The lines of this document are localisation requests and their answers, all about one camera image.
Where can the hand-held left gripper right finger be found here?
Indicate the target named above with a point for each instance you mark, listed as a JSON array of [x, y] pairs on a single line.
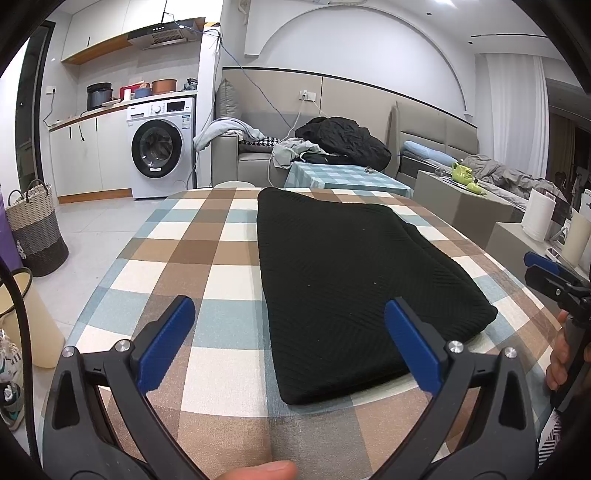
[[413, 346]]

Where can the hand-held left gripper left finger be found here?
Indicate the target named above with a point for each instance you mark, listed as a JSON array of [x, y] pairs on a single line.
[[168, 341]]

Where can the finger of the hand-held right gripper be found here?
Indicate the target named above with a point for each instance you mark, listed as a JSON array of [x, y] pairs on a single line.
[[545, 281], [538, 260]]

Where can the black knit sweater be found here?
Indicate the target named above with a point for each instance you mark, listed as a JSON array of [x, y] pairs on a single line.
[[346, 286]]

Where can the white crumpled clothes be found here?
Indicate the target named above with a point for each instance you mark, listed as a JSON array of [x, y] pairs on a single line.
[[291, 152]]

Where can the person's right hand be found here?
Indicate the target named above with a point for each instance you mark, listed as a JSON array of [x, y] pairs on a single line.
[[556, 374]]

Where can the person's left hand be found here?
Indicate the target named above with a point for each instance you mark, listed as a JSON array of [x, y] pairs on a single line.
[[258, 471]]

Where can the beige low cabinet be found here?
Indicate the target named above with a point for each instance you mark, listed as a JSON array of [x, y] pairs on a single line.
[[508, 242], [461, 212]]

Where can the cream cylinder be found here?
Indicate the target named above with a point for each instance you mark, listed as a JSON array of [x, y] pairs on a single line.
[[576, 242]]

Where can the white paper towel roll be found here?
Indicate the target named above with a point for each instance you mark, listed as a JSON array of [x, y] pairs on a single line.
[[538, 217]]

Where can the grey blanket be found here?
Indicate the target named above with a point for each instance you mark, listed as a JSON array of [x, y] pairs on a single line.
[[508, 175]]

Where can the brown checked tablecloth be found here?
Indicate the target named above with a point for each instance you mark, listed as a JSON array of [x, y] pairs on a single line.
[[184, 249]]

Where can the green toy figure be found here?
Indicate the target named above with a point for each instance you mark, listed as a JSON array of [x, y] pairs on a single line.
[[466, 175]]

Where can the cream waste bin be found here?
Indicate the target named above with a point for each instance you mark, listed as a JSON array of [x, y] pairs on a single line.
[[41, 323]]

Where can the white curtain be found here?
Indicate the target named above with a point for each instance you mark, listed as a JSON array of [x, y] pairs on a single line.
[[517, 115]]

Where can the blue pillow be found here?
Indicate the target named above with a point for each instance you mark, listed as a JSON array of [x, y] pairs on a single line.
[[427, 151]]

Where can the white sneaker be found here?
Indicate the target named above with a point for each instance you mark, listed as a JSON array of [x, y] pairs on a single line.
[[10, 383]]

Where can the white round stool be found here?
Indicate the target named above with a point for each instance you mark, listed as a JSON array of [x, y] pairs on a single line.
[[233, 184]]

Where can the woven laundry basket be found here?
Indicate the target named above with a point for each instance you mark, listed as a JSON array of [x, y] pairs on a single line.
[[37, 230]]

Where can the teal checked table cover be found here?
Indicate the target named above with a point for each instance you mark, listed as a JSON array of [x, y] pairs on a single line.
[[341, 177]]

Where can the beige sofa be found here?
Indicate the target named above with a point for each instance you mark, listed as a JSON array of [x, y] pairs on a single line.
[[226, 161]]

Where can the white washing machine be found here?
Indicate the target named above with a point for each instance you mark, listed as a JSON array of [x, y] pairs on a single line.
[[161, 147]]

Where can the purple bag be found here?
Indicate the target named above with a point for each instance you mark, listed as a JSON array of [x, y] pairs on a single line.
[[8, 230]]

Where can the white base cabinet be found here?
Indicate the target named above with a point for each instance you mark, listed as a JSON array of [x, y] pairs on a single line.
[[92, 152]]

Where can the black quilted jacket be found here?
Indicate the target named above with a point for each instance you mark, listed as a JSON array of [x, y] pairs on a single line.
[[346, 141]]

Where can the houndstooth cushion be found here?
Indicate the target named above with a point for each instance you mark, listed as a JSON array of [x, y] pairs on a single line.
[[258, 142]]

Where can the light blue cloth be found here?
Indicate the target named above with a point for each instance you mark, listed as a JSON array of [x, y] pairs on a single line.
[[221, 129]]

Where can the grey pillow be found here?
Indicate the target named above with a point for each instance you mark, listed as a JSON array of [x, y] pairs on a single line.
[[229, 106]]

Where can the red container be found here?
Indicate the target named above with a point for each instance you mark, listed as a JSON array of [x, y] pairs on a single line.
[[131, 92]]

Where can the orange pot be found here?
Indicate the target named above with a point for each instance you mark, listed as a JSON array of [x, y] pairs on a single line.
[[164, 86]]

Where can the black cooking pot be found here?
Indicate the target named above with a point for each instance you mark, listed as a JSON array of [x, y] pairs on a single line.
[[99, 96]]

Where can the steel range hood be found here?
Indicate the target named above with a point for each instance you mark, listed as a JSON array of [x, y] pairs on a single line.
[[161, 34]]

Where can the white wall socket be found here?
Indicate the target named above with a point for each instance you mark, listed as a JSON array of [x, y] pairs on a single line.
[[307, 95]]

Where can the white wall cabinets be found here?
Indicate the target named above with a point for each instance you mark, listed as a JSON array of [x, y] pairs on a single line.
[[111, 23]]

